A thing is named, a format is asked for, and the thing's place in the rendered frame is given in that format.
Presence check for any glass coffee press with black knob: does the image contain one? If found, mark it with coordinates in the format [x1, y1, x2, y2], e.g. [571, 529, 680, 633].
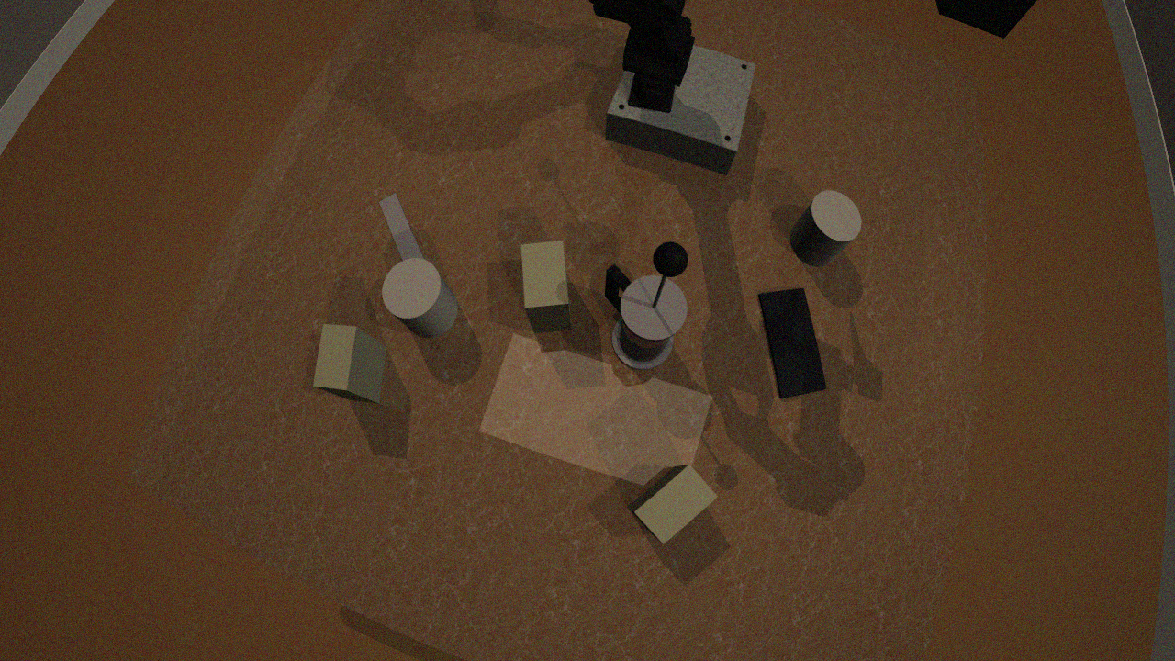
[605, 241, 689, 370]

